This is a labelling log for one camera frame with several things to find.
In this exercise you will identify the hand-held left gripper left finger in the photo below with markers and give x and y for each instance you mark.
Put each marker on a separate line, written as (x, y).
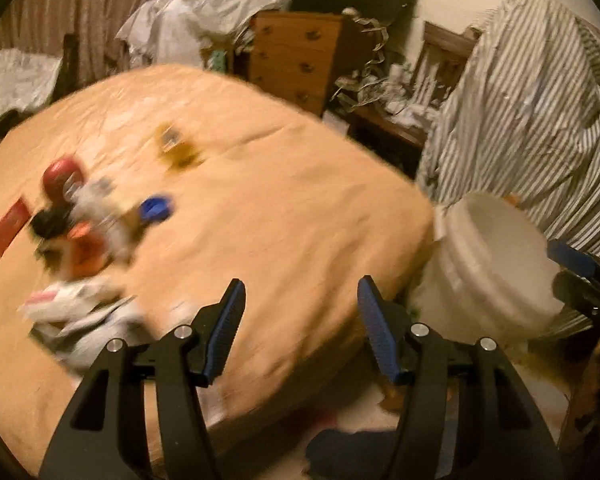
(225, 330)

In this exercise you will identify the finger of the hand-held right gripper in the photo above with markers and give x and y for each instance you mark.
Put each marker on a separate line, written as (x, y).
(572, 256)
(582, 292)

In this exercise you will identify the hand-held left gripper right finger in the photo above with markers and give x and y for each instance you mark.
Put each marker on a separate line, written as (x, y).
(380, 330)

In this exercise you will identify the white plastic bucket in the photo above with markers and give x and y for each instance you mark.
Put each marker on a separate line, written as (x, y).
(480, 280)

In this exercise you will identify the orange snack wrapper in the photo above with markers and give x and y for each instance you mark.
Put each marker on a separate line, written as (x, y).
(87, 252)

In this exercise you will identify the dark cloth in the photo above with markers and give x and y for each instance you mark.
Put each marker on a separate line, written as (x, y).
(350, 452)

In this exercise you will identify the orange fleece blanket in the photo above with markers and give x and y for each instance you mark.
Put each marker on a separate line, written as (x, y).
(280, 210)

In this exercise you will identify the blue bottle cap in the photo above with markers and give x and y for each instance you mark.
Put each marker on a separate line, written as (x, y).
(155, 209)

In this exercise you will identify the white crumpled wrapper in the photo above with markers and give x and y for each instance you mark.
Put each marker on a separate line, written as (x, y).
(80, 315)

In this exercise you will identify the grey striped cloth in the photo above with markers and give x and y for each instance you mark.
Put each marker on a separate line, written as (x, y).
(520, 110)

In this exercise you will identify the gold foil wrapper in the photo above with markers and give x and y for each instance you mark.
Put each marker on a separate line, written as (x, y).
(177, 150)

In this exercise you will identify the dark wooden side table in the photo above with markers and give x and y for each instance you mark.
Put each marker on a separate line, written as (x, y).
(390, 127)

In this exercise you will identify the black crumpled wrapper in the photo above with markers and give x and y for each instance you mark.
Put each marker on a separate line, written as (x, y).
(50, 222)

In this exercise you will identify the white router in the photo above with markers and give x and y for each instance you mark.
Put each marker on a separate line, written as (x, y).
(432, 85)

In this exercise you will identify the red round lid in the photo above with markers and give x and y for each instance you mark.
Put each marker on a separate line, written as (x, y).
(61, 177)

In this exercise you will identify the red flat packet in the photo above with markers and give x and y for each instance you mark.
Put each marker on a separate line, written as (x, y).
(5, 232)

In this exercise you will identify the wooden chair back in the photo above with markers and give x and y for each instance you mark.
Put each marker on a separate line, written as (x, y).
(442, 35)

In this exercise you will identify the small wooden chair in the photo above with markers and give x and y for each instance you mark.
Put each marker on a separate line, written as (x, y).
(219, 61)

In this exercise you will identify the wooden chest of drawers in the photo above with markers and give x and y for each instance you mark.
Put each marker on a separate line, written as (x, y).
(295, 60)

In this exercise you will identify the white plastic sheet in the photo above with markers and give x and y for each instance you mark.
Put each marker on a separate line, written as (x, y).
(190, 15)

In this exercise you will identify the white lace cloth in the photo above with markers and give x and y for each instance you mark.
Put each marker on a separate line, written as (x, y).
(15, 85)

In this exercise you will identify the brown striped curtain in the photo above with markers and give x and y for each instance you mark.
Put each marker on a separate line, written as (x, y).
(95, 0)

